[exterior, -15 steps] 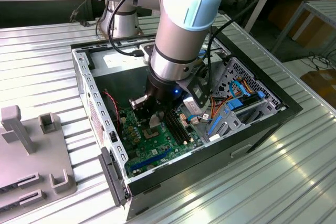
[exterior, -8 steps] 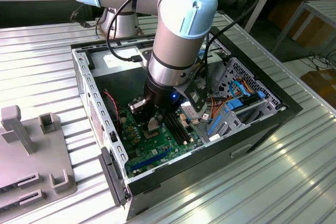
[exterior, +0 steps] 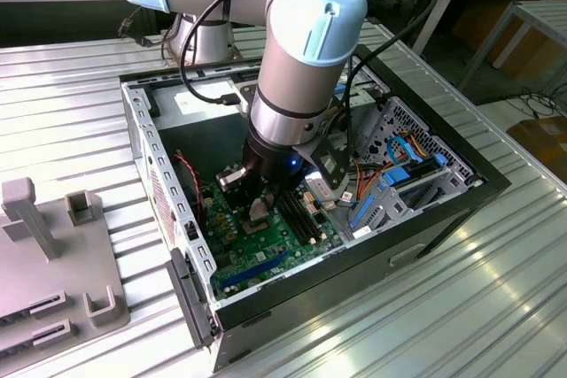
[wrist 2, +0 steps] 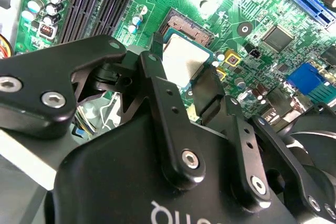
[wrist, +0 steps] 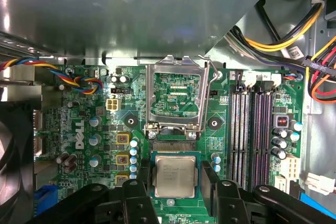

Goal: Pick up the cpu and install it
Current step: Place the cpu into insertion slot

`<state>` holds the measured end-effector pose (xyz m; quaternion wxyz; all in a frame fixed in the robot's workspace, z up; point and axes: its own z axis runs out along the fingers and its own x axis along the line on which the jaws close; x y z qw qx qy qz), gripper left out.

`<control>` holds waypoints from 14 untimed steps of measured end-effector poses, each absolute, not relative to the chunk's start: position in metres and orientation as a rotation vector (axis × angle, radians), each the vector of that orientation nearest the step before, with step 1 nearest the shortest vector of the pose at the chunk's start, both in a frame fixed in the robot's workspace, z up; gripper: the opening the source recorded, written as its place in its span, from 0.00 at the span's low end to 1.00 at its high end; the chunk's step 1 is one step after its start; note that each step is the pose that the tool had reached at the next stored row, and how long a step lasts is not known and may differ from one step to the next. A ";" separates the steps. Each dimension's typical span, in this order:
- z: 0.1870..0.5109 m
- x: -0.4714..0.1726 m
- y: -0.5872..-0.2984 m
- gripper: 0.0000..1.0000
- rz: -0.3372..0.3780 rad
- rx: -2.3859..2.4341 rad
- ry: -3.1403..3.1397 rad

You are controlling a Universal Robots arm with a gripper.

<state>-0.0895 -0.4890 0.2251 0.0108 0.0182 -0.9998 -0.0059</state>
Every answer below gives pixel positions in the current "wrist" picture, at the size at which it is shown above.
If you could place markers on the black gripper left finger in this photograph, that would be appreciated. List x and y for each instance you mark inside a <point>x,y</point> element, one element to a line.
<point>136,203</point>

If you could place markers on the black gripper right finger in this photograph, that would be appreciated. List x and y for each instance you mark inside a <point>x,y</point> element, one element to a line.
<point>228,203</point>

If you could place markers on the silver CPU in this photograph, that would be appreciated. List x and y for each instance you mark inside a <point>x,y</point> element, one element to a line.
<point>174,176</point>

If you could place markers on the metal socket cover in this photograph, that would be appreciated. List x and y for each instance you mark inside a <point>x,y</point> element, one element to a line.
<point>168,68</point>

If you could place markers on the CPU socket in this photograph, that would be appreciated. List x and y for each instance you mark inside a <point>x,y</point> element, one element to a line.
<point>173,145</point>

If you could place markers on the beige board power connector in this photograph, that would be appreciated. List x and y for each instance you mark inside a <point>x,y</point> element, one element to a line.
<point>292,167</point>

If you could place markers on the black RAM slot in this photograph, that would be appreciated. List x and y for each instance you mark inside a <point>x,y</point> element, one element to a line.
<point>234,129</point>
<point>245,129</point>
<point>256,129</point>
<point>267,129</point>

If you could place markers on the white four-pin board connector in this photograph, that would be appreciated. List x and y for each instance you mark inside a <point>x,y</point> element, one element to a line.
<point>113,104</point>

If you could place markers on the green motherboard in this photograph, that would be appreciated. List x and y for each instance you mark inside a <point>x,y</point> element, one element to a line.
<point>131,95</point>

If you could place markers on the black open PC case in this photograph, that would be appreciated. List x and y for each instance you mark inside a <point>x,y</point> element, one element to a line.
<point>315,129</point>

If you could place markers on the black case fan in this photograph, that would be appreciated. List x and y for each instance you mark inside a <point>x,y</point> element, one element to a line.
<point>15,155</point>

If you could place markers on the grey power supply unit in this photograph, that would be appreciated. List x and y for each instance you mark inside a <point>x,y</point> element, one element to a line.
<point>118,11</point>

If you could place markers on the blue disk bay rail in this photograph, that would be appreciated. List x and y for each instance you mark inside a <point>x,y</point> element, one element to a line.
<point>317,204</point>

